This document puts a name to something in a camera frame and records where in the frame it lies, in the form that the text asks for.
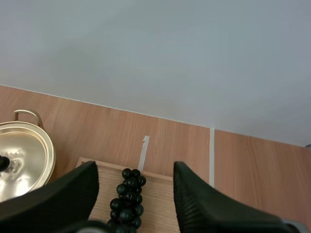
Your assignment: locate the gold lid with black knob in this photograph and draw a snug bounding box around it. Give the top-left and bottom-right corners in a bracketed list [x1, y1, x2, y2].
[0, 122, 53, 202]

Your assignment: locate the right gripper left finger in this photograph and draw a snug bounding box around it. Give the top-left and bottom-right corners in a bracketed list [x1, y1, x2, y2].
[0, 160, 101, 233]

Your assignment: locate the shallow wooden tray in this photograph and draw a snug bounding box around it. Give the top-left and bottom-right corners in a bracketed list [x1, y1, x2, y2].
[75, 156, 180, 233]

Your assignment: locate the gold pot with two handles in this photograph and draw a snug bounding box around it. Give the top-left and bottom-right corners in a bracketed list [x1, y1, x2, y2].
[0, 109, 57, 202]

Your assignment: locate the bunch of dark toy grapes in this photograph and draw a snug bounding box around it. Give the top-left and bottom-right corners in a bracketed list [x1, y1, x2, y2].
[106, 167, 147, 233]

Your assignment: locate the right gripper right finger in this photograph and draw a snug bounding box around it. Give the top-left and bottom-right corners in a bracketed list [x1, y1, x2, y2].
[173, 161, 293, 233]

